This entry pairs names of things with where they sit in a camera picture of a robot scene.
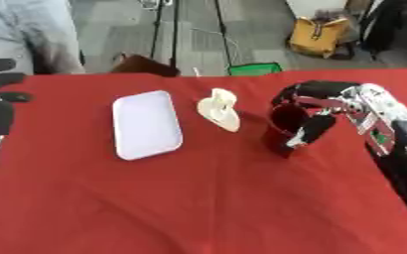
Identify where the dark red cup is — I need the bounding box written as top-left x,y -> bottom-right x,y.
260,103 -> 315,159

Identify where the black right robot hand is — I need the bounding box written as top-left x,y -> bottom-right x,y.
269,79 -> 363,149

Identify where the yellow backpack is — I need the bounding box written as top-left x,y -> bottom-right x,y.
285,9 -> 353,60

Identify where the cream crumpled paper piece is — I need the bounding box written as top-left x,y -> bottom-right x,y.
195,87 -> 244,134

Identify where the green bag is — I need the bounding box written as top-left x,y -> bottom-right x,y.
225,62 -> 286,76

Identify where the black tripod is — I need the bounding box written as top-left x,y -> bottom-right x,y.
146,0 -> 235,69

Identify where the person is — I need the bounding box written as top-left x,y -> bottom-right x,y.
0,0 -> 89,76

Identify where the white rectangular tray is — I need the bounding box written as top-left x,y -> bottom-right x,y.
109,89 -> 187,162

